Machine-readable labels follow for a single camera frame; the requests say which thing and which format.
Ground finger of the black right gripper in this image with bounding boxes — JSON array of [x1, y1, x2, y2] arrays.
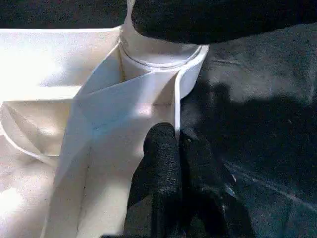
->
[[131, 0, 317, 45]]

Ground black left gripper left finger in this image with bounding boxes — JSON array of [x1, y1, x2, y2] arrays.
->
[[124, 123, 183, 238]]

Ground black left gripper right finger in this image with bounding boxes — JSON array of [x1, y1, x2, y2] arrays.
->
[[179, 128, 256, 238]]

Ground white plastic table leg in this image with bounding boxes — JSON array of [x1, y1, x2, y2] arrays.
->
[[119, 12, 203, 69]]

